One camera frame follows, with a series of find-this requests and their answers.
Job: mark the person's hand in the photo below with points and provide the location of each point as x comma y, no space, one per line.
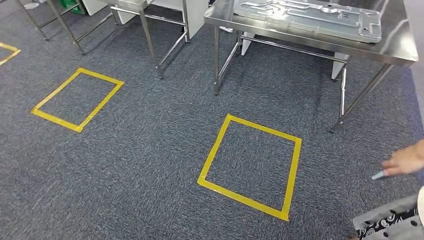
407,160

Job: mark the pale blue marker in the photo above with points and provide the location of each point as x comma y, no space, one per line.
377,176

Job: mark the stainless steel workbench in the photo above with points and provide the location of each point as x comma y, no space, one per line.
397,49

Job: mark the person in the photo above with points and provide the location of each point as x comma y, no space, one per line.
391,222

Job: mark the grey stamped metal plate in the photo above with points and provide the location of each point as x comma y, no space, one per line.
298,20

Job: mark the white cabinet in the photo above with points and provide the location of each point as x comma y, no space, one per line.
195,13

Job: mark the green crate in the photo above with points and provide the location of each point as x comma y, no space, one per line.
71,6

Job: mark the steel frame table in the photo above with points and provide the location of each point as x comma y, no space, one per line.
150,43
66,28

